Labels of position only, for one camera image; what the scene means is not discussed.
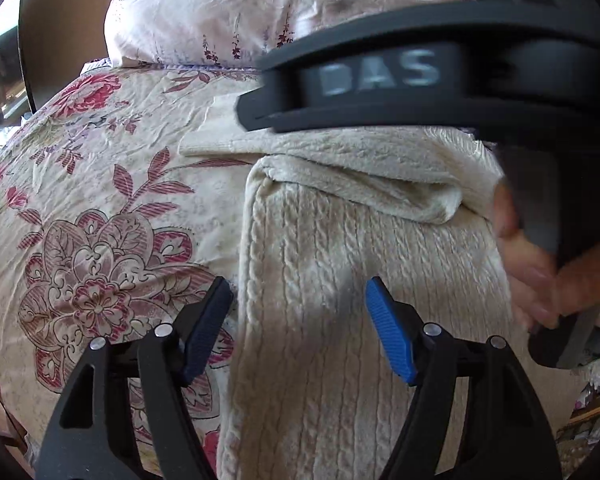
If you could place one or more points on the wooden headboard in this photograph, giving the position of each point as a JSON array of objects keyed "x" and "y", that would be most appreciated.
[{"x": 56, "y": 38}]

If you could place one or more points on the pink floral pillow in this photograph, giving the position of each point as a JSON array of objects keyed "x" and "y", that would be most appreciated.
[{"x": 226, "y": 33}]

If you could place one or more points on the person's right hand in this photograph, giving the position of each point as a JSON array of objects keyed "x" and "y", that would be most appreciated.
[{"x": 541, "y": 292}]

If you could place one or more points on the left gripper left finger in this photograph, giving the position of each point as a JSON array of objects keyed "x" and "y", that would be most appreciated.
[{"x": 91, "y": 433}]

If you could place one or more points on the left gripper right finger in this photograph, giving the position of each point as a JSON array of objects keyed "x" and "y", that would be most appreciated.
[{"x": 474, "y": 413}]

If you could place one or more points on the cream cable-knit sweater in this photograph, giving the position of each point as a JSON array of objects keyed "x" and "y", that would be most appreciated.
[{"x": 311, "y": 394}]

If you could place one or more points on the floral bedspread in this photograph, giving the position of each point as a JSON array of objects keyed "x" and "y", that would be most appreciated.
[{"x": 107, "y": 229}]

